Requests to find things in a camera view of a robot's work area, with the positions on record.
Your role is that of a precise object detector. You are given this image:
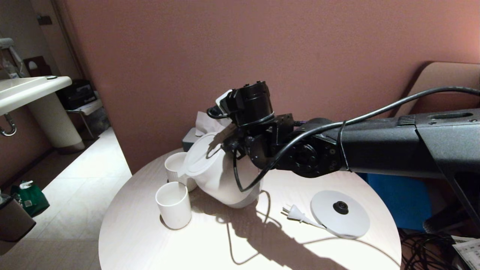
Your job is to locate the white electric kettle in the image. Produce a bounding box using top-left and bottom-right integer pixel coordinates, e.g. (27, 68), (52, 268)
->
(177, 127), (263, 209)

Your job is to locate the white tissue sheet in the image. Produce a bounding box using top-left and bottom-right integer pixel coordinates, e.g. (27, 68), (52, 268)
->
(195, 111), (225, 137)

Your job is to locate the smooth white cup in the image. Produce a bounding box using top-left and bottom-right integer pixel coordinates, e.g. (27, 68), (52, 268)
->
(155, 181), (192, 230)

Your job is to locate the grey plastic bag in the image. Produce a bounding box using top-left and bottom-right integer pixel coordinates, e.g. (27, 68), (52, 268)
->
(88, 109), (111, 136)

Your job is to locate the metal-legged stool shelf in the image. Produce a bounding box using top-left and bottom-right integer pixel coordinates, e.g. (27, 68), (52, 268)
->
(67, 100), (104, 141)

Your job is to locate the round white kettle base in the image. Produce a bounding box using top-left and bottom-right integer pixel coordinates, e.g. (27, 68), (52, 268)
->
(310, 190), (370, 239)

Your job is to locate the black box device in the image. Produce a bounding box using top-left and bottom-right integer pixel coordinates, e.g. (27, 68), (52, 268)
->
(56, 81), (98, 111)

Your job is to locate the beige rounded board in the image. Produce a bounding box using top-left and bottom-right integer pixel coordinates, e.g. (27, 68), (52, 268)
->
(394, 62), (480, 117)

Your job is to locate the brown wooden holder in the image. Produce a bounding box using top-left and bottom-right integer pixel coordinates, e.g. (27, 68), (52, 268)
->
(23, 56), (52, 78)

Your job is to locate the green bag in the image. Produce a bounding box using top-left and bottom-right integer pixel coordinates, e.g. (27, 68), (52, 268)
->
(11, 181), (51, 218)

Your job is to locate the white sink basin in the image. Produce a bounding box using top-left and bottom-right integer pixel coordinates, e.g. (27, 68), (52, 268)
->
(0, 76), (73, 117)

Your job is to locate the chrome drain pipe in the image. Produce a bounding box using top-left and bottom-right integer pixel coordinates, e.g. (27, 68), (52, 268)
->
(0, 114), (18, 138)

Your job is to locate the brown waste bin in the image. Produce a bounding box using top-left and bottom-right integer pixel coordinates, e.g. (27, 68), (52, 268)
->
(0, 195), (37, 243)

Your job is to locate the printed paper sheet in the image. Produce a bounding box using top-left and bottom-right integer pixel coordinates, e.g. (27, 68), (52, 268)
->
(452, 236), (480, 270)

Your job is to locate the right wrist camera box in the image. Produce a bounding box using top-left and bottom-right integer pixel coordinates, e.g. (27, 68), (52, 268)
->
(216, 89), (237, 113)

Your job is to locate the white ribbed mug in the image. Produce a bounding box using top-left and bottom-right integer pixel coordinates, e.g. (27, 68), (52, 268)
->
(165, 152), (197, 192)

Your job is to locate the white power plug with cord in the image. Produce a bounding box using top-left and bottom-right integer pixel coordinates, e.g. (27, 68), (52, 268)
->
(282, 204), (326, 228)

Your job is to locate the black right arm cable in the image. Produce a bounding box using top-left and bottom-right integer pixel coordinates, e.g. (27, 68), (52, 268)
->
(232, 86), (480, 192)

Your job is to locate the beige sink pedestal column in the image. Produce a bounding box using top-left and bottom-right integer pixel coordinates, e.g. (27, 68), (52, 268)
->
(27, 94), (85, 152)

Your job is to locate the black floor cable bundle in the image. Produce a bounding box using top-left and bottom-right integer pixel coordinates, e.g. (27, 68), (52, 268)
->
(397, 229), (456, 270)

